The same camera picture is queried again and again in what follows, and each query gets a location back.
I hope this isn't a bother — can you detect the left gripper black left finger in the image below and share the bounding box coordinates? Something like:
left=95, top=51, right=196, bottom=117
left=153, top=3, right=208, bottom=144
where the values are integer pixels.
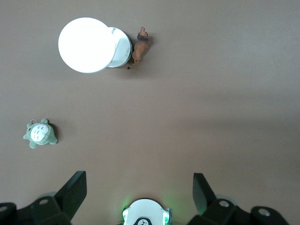
left=0, top=170, right=88, bottom=225

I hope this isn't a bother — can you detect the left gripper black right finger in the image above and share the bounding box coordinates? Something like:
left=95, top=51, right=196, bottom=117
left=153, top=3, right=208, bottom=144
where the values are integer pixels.
left=186, top=172, right=290, bottom=225

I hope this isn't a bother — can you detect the grey totoro plush keychain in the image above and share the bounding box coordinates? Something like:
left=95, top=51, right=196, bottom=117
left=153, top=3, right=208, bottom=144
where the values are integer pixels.
left=22, top=118, right=59, bottom=149

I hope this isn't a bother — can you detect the brown lion figurine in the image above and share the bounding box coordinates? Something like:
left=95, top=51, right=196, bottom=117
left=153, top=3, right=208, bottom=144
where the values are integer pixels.
left=127, top=26, right=150, bottom=70

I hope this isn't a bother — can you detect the brown table cover sheet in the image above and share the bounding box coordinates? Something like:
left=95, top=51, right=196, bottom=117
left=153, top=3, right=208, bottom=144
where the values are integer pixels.
left=0, top=0, right=300, bottom=225

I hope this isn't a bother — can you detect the white round desk lamp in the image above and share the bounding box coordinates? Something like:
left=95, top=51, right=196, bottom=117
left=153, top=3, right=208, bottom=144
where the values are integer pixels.
left=58, top=16, right=132, bottom=74

